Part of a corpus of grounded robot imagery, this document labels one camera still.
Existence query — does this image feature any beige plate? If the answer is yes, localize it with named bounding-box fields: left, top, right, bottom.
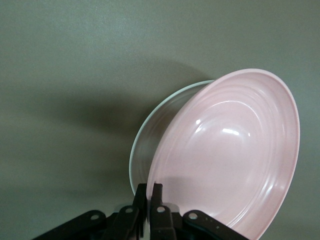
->
left=128, top=79, right=218, bottom=196

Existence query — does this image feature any pink plate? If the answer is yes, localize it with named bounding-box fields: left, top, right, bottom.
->
left=149, top=67, right=301, bottom=240

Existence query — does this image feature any table cover cloth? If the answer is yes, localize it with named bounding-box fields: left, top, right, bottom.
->
left=0, top=0, right=320, bottom=240

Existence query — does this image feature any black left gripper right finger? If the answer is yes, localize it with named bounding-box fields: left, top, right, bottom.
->
left=150, top=183, right=185, bottom=240

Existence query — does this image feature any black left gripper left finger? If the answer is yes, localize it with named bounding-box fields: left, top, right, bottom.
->
left=102, top=183, right=151, bottom=240

